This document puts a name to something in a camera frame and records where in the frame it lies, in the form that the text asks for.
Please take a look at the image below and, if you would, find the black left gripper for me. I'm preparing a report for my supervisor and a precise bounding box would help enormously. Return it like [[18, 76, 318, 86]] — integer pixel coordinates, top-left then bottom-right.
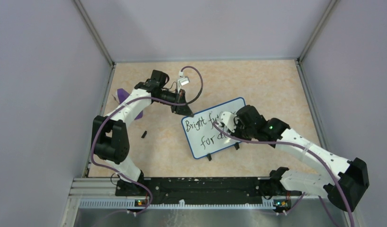
[[154, 88, 193, 117]]

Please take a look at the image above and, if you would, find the blue framed whiteboard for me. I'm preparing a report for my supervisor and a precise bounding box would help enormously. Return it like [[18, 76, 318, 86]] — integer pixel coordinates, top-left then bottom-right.
[[181, 97, 246, 159]]

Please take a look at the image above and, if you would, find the purple whiteboard eraser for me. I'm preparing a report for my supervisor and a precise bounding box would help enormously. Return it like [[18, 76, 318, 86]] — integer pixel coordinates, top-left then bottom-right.
[[112, 88, 150, 124]]

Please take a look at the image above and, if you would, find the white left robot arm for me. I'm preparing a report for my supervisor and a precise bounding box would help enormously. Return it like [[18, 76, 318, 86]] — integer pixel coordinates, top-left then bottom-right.
[[91, 70, 194, 195]]

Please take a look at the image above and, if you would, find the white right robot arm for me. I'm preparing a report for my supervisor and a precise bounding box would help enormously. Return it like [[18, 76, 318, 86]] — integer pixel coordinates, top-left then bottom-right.
[[220, 105, 369, 211]]

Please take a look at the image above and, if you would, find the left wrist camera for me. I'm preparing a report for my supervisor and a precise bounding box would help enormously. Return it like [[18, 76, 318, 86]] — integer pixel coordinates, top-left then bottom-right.
[[176, 71, 190, 92]]

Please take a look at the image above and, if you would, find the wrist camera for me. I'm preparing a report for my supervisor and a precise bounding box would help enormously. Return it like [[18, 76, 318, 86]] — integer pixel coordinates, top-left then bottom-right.
[[218, 112, 237, 132], [176, 71, 190, 92]]

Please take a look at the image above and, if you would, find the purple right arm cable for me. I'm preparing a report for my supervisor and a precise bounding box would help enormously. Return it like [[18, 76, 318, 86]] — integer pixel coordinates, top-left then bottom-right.
[[212, 122, 356, 227]]

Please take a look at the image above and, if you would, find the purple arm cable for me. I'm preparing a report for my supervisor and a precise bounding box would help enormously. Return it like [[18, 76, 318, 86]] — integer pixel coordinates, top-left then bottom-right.
[[89, 66, 204, 217], [212, 122, 356, 227]]

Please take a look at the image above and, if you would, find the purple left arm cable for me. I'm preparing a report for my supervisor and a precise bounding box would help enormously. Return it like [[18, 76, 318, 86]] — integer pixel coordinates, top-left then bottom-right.
[[89, 66, 204, 217]]

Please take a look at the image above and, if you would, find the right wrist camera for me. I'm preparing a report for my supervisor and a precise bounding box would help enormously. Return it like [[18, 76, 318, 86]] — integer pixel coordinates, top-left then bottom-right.
[[218, 112, 237, 132]]

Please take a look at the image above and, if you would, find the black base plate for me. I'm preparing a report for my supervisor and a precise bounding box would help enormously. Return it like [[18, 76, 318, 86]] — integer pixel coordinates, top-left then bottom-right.
[[115, 177, 302, 205]]

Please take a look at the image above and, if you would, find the white slotted cable duct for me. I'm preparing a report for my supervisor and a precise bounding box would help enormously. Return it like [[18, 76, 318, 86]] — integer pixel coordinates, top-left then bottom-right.
[[79, 199, 275, 210]]

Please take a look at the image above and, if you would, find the aluminium frame rail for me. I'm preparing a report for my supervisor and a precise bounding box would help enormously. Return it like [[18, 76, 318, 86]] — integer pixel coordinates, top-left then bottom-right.
[[61, 176, 365, 227]]

